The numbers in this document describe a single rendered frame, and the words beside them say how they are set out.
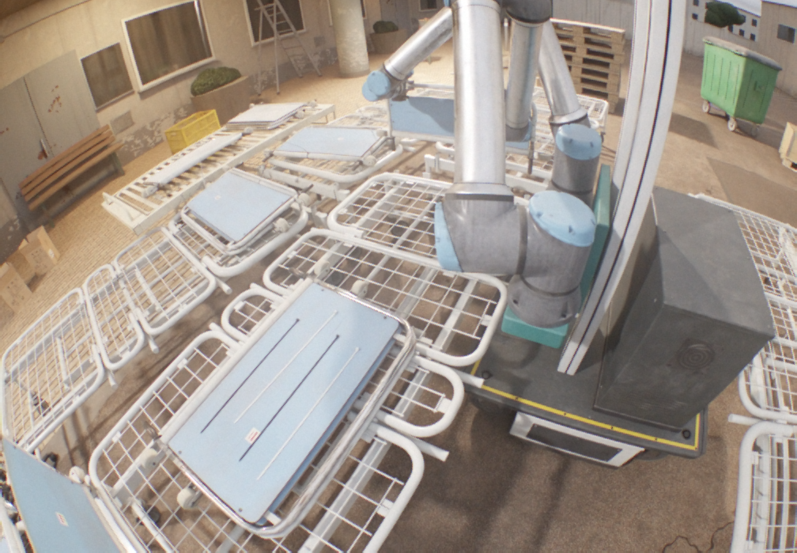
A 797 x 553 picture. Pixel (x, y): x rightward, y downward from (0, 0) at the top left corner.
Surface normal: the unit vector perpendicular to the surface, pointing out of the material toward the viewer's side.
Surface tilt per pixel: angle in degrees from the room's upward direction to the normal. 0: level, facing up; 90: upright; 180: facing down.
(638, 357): 90
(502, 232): 39
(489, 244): 62
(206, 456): 5
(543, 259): 80
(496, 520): 0
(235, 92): 101
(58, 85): 90
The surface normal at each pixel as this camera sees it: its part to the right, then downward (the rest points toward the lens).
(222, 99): 0.49, 0.66
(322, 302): -0.03, -0.73
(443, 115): -0.48, 0.60
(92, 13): 0.87, 0.25
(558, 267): -0.18, 0.65
